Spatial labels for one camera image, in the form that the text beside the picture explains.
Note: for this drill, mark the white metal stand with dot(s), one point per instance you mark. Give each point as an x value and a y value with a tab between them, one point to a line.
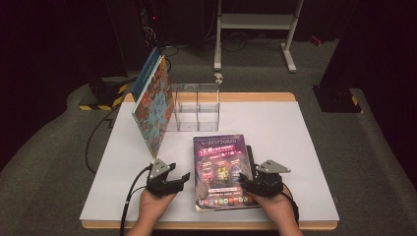
255	21

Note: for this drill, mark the black notebook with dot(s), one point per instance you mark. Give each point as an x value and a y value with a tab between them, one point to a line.
251	157

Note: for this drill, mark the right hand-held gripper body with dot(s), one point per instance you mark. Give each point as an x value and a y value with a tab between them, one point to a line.
268	183

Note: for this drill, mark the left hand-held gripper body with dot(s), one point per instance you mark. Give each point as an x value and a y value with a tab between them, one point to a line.
160	183

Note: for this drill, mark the person's left hand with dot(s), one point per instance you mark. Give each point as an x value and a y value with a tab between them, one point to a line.
152	208

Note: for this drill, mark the small white floor object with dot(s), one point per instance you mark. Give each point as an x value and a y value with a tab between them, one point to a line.
218	78

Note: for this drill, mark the small red floor object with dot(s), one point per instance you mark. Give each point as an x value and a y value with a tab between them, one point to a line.
315	40

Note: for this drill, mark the black post base striped edge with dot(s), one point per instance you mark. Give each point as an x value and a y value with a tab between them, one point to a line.
105	95

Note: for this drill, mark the clear acrylic book rack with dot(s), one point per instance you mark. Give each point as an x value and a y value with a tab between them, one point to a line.
200	108

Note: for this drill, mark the purple paperback book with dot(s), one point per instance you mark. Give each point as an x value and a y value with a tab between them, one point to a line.
219	164

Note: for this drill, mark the sky blue and green picture book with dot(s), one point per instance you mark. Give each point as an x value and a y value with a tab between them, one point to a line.
155	111

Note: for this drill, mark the person's right hand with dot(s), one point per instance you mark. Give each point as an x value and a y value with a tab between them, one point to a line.
280	209

